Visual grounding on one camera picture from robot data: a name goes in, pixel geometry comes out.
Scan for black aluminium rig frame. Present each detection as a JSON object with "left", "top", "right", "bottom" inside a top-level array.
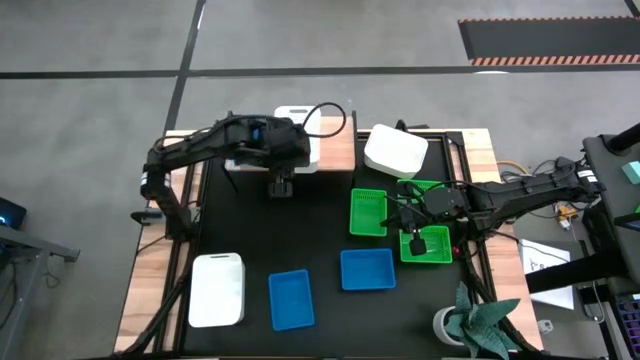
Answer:
[{"left": 114, "top": 109, "right": 531, "bottom": 358}]

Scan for white paper sheet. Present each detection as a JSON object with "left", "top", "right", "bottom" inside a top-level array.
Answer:
[{"left": 518, "top": 238, "right": 577, "bottom": 311}]

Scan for blue slotted plastic basket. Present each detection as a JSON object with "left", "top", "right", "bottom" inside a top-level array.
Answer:
[
  {"left": 267, "top": 268, "right": 317, "bottom": 333},
  {"left": 339, "top": 248, "right": 397, "bottom": 292}
]

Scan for wooden shelf with black frame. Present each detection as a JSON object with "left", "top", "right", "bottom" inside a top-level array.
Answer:
[{"left": 222, "top": 115, "right": 359, "bottom": 174}]

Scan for grey cart with black pole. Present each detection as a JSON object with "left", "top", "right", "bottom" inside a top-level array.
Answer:
[{"left": 581, "top": 122, "right": 640, "bottom": 287}]

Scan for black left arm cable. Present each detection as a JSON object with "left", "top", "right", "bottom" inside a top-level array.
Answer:
[{"left": 301, "top": 101, "right": 348, "bottom": 140}]

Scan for green plant in white pot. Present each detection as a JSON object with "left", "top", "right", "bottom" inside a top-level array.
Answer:
[{"left": 431, "top": 280, "right": 523, "bottom": 360}]

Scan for black hazard striped floor mat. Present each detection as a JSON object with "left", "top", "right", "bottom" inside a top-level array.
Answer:
[{"left": 457, "top": 16, "right": 640, "bottom": 67}]

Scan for backlit keyboard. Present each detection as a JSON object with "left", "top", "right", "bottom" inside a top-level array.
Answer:
[{"left": 614, "top": 293, "right": 640, "bottom": 354}]

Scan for dark laptop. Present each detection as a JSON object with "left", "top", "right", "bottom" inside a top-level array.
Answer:
[{"left": 0, "top": 195, "right": 28, "bottom": 231}]

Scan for grey metal stand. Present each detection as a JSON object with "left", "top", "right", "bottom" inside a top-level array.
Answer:
[{"left": 0, "top": 223, "right": 82, "bottom": 346}]

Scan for teal box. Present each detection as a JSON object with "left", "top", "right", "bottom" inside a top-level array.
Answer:
[{"left": 621, "top": 160, "right": 640, "bottom": 187}]

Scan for green slotted plastic basket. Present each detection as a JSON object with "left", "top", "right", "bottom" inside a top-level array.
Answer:
[
  {"left": 398, "top": 224, "right": 454, "bottom": 265},
  {"left": 396, "top": 178, "right": 445, "bottom": 201},
  {"left": 348, "top": 187, "right": 389, "bottom": 238}
]

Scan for black table mat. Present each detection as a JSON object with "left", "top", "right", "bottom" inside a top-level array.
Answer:
[{"left": 180, "top": 133, "right": 496, "bottom": 358}]

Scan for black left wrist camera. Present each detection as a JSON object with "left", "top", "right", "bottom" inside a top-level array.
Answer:
[{"left": 267, "top": 179, "right": 295, "bottom": 200}]

